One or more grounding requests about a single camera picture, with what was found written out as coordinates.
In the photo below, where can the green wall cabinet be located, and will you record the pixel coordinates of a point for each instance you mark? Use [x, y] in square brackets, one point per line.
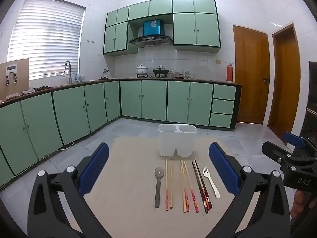
[115, 37]
[195, 27]
[148, 8]

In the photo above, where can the black wok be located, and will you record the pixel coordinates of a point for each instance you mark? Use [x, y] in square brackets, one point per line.
[160, 71]

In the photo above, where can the green kitchen base cabinets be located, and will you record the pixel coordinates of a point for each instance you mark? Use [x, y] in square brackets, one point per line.
[74, 109]

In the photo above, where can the white cloth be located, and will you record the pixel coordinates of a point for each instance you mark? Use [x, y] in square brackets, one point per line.
[27, 91]

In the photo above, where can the patterned bowls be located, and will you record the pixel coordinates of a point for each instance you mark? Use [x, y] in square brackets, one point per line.
[185, 74]

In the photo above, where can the plain wooden chopstick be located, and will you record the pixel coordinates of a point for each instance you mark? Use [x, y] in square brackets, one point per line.
[182, 186]

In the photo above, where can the green drawer stack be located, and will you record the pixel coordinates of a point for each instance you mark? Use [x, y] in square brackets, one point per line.
[223, 106]

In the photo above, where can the cardboard box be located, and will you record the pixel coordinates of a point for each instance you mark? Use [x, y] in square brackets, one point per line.
[19, 79]

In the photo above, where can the dark cloth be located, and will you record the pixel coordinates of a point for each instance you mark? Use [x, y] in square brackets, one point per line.
[42, 88]

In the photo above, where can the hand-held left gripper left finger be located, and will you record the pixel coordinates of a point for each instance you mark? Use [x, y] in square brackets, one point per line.
[95, 168]

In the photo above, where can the grey spoon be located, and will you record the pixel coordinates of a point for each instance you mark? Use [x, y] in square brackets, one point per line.
[157, 191]

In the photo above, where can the wooden door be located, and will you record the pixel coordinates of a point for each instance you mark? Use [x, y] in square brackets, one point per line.
[283, 79]
[250, 74]

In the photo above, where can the stack of bowls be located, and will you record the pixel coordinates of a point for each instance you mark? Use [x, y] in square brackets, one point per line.
[172, 73]

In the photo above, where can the white two-compartment utensil holder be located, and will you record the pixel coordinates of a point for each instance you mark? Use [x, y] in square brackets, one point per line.
[168, 143]

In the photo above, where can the dark cabinet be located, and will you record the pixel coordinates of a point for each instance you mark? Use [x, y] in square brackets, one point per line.
[311, 99]

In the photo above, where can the white lidded pot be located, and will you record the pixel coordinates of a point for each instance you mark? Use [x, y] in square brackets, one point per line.
[142, 70]

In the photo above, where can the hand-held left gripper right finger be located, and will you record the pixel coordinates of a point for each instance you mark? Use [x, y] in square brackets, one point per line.
[223, 168]

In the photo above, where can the red-ended wooden chopstick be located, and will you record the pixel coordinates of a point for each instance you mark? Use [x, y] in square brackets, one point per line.
[166, 178]
[186, 198]
[193, 195]

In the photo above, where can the person's right hand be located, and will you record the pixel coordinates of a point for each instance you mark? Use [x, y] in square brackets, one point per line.
[299, 202]

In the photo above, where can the white window blinds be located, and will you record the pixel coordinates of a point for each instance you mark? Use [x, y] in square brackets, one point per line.
[44, 37]

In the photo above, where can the black chopstick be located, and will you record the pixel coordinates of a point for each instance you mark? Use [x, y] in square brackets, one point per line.
[198, 186]
[201, 181]

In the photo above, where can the white fork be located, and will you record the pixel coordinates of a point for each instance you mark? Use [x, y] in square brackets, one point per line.
[213, 186]

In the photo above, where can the clear bottles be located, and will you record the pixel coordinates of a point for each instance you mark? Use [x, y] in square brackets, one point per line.
[79, 78]

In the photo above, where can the blue wrapped hood chimney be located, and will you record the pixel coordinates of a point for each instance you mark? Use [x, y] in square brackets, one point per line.
[153, 27]

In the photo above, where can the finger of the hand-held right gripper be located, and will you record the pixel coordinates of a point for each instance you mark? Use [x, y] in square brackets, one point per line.
[275, 152]
[293, 139]

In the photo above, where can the red thermos flask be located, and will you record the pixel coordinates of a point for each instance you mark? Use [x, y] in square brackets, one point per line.
[229, 73]

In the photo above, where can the metal kitchen faucet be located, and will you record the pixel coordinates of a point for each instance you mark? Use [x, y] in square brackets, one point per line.
[69, 74]

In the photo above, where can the black range hood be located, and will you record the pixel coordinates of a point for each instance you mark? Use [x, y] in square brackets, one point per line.
[151, 41]

